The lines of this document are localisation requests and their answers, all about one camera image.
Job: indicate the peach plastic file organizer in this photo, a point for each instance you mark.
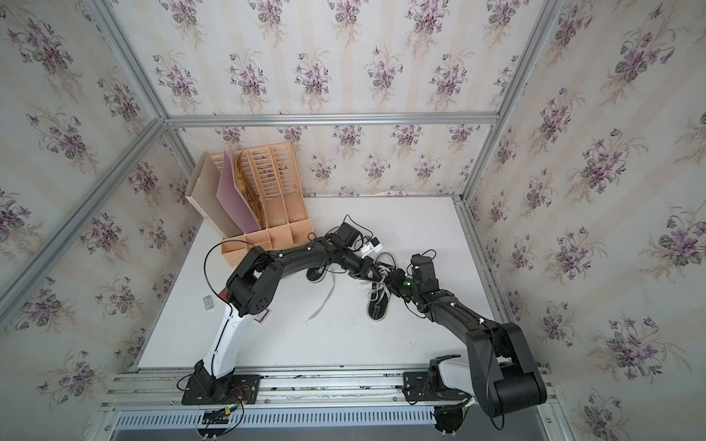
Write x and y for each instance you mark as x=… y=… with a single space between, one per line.
x=287 y=223

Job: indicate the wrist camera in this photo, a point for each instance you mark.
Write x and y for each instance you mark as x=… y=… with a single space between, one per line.
x=422 y=269
x=349 y=237

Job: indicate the yellow wanted poster book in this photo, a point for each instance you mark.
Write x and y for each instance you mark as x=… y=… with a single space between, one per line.
x=245 y=183

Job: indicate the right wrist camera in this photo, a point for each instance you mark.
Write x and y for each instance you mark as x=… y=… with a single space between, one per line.
x=422 y=269

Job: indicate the aluminium rail frame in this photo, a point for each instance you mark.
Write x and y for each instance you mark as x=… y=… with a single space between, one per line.
x=336 y=396

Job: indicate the red card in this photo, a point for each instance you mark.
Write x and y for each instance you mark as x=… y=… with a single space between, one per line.
x=265 y=315

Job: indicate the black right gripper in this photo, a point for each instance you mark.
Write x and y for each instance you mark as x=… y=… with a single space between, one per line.
x=395 y=276

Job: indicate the small circuit board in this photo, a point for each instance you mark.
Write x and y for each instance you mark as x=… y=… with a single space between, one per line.
x=216 y=418

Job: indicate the small grey tag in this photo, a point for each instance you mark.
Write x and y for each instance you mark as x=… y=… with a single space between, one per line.
x=208 y=303

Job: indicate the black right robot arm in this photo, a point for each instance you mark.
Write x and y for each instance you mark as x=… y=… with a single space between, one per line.
x=499 y=371

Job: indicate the pink folder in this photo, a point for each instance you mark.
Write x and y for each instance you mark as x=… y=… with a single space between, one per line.
x=232 y=199

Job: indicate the beige folder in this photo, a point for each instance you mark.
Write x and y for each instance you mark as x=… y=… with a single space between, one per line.
x=201 y=194

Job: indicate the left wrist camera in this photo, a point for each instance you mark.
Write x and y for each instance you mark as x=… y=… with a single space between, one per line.
x=349 y=237

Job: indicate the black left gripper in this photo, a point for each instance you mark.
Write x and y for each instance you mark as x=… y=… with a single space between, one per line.
x=367 y=265

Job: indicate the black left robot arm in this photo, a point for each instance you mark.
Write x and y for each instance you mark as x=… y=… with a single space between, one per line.
x=252 y=287

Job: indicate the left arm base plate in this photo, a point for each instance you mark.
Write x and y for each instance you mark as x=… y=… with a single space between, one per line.
x=234 y=389

